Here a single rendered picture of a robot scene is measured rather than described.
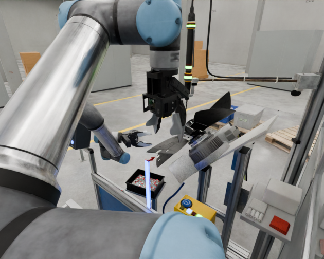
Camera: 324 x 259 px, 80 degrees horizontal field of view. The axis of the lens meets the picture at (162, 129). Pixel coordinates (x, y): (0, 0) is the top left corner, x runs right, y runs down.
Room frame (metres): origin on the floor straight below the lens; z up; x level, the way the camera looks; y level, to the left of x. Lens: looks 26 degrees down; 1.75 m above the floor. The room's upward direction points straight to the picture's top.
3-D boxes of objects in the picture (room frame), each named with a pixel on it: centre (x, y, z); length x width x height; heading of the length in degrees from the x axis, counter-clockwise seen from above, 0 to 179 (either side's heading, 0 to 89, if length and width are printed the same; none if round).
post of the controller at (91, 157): (1.13, 0.49, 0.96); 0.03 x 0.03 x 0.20; 51
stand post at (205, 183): (1.11, -0.31, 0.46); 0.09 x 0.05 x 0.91; 141
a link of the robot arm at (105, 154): (1.06, 0.35, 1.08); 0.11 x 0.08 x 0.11; 58
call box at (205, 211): (0.61, -0.15, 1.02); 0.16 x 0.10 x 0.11; 51
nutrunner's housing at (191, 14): (1.07, -0.14, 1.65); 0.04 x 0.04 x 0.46
